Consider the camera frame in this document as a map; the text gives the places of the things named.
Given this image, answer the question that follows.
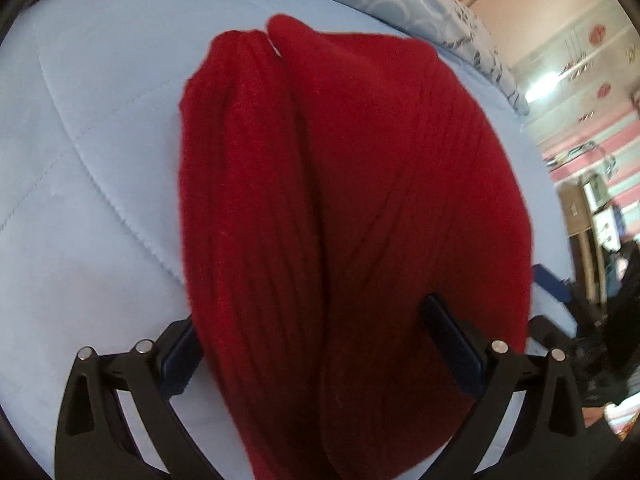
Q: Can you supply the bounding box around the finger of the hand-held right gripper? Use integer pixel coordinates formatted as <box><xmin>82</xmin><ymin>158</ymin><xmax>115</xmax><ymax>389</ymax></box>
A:
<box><xmin>527</xmin><ymin>314</ymin><xmax>577</xmax><ymax>357</ymax></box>
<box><xmin>531</xmin><ymin>264</ymin><xmax>572</xmax><ymax>307</ymax></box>

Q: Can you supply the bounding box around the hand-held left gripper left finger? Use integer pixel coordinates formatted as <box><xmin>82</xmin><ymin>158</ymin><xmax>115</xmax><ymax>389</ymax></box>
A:
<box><xmin>54</xmin><ymin>316</ymin><xmax>217</xmax><ymax>480</ymax></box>

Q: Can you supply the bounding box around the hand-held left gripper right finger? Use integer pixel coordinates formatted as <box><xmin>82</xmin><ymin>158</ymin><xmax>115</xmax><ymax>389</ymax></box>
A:
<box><xmin>422</xmin><ymin>292</ymin><xmax>586</xmax><ymax>480</ymax></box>

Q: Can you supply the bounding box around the red knitted sweater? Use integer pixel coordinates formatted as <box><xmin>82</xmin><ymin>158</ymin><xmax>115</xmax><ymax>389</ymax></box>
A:
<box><xmin>178</xmin><ymin>14</ymin><xmax>534</xmax><ymax>480</ymax></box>

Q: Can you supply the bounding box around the wooden dresser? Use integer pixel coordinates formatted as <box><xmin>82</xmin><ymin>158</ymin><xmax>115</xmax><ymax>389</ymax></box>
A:
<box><xmin>556</xmin><ymin>180</ymin><xmax>607</xmax><ymax>306</ymax></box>

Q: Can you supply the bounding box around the green box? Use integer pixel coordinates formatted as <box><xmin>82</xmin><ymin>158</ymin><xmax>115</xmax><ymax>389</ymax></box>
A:
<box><xmin>581</xmin><ymin>174</ymin><xmax>610</xmax><ymax>212</ymax></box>

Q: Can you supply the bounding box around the metal desk lamp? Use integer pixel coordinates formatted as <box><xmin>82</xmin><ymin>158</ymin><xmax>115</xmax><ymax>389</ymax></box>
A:
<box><xmin>544</xmin><ymin>141</ymin><xmax>617</xmax><ymax>173</ymax></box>

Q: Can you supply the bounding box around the light blue bed quilt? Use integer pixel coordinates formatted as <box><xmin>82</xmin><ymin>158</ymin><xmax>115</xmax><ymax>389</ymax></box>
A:
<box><xmin>0</xmin><ymin>0</ymin><xmax>576</xmax><ymax>480</ymax></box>

